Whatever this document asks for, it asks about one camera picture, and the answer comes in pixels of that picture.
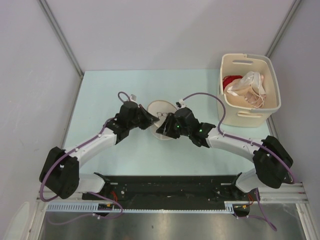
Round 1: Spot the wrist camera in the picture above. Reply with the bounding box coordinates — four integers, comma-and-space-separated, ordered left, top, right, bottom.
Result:
130, 94, 137, 102
175, 99, 187, 109

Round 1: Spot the cream plastic basket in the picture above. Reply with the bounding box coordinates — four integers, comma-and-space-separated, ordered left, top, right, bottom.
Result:
217, 53, 281, 128

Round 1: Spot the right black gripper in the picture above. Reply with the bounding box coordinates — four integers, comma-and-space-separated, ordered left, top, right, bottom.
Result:
156, 112, 191, 139

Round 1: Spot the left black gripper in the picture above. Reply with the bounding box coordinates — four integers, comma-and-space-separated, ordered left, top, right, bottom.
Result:
127, 104, 159, 131

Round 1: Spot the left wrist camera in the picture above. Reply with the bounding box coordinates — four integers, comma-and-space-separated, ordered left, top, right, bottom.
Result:
130, 94, 137, 102

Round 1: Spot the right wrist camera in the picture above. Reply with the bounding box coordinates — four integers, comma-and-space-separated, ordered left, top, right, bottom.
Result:
175, 99, 187, 109

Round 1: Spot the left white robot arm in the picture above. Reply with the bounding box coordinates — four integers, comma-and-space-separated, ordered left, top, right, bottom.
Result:
39, 101, 159, 202

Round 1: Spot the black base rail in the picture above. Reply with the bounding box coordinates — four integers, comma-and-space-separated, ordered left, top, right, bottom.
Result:
82, 175, 256, 213

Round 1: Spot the pile of bras in basket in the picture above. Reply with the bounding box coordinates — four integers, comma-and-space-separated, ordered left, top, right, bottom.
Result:
222, 71, 267, 109

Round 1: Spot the white slotted cable duct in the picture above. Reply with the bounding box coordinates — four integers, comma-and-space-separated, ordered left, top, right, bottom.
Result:
46, 202, 234, 214

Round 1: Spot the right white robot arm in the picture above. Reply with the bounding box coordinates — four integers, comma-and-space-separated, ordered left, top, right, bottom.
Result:
156, 107, 293, 201

